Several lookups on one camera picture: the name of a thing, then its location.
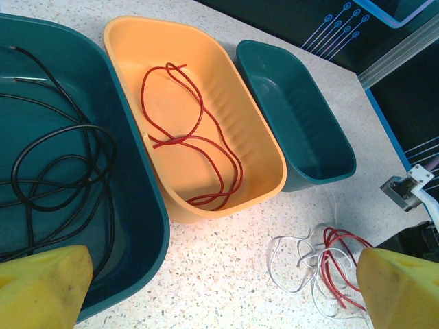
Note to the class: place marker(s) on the teal plastic bin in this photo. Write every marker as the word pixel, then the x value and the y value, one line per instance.
pixel 137 205
pixel 295 113

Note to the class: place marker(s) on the aluminium corner post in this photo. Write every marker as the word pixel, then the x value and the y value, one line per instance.
pixel 401 55

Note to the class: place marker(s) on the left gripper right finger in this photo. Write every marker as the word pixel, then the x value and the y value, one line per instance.
pixel 401 294

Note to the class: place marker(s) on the orange plastic bin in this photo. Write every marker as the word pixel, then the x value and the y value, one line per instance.
pixel 178 113

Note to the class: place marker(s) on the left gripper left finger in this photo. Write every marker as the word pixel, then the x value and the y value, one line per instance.
pixel 41 291

